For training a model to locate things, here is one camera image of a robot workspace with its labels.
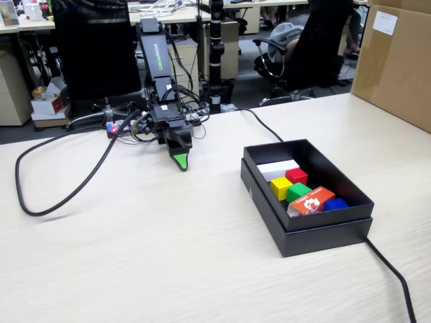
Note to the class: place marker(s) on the white power strip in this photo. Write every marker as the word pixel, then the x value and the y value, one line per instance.
pixel 192 116

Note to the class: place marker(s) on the green wooden cube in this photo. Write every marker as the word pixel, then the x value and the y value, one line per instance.
pixel 298 192

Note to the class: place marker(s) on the orange paper carton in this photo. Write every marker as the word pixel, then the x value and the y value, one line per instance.
pixel 309 203

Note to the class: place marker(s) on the black mesh office chair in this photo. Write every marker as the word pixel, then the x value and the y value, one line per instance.
pixel 97 50

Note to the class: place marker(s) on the beige office desk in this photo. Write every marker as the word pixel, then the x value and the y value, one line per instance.
pixel 188 15
pixel 20 27

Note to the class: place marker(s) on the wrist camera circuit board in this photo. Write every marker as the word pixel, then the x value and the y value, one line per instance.
pixel 143 125

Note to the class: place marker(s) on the black office chair chrome armrests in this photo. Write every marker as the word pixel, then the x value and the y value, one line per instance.
pixel 320 50

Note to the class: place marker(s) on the white laptop stand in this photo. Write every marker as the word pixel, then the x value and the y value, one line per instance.
pixel 158 10

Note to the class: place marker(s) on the grey cloth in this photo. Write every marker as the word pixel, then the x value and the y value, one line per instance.
pixel 286 33

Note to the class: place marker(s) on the black cardboard box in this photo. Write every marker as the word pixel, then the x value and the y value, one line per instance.
pixel 320 242

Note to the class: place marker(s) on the tall beige cabinet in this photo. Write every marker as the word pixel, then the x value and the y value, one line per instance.
pixel 230 33

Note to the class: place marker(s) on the red wooden cube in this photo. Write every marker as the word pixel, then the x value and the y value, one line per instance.
pixel 298 175

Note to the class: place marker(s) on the white red cardboard box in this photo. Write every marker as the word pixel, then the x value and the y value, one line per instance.
pixel 45 106

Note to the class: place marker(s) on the controller board with red LED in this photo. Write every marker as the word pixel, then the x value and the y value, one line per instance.
pixel 112 128

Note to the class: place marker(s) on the yellow wooden cube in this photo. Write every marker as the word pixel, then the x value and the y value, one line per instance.
pixel 281 188

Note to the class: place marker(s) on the beige drawer cabinet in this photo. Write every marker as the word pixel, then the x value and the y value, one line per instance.
pixel 185 67

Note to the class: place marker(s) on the beige side cabinet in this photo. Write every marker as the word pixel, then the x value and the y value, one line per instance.
pixel 10 91

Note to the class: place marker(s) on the white rectangular block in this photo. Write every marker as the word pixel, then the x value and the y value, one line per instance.
pixel 274 170

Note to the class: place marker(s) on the picture frame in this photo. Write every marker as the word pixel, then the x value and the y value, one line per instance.
pixel 8 13

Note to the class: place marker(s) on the black vertical pole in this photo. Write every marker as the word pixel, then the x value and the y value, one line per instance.
pixel 215 50

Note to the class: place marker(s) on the large brown cardboard box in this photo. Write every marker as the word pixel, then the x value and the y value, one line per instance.
pixel 397 74

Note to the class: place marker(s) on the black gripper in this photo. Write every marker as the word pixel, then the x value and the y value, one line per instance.
pixel 166 114

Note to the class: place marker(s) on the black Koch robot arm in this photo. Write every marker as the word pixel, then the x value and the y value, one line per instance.
pixel 155 54

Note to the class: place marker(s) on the blue wooden cube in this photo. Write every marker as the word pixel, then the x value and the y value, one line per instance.
pixel 335 204

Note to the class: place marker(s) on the cola bottle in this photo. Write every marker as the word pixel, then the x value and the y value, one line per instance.
pixel 44 8

